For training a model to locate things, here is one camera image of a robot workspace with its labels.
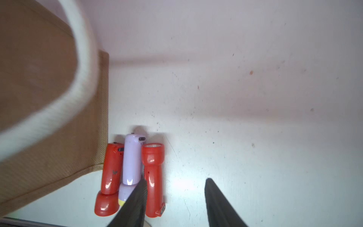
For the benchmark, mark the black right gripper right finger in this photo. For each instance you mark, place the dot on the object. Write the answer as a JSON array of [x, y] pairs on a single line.
[[220, 212]]

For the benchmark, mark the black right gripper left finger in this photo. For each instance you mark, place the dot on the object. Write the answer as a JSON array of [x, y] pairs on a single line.
[[132, 213]]

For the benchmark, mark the red flashlight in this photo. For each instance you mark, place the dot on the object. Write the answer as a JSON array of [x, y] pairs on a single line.
[[106, 203], [152, 156]]

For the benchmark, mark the purple flashlight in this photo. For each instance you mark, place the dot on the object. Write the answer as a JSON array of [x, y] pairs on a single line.
[[132, 166]]

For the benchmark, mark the brown burlap tote bag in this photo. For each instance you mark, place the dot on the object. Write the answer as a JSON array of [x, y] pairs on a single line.
[[54, 101]]

